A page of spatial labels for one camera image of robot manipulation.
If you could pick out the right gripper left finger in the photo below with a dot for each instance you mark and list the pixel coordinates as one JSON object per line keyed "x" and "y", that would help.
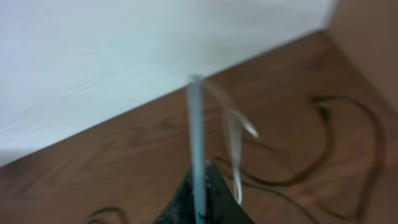
{"x": 180, "y": 210}

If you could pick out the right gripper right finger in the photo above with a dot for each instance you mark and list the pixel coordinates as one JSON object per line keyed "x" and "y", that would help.
{"x": 221, "y": 207}

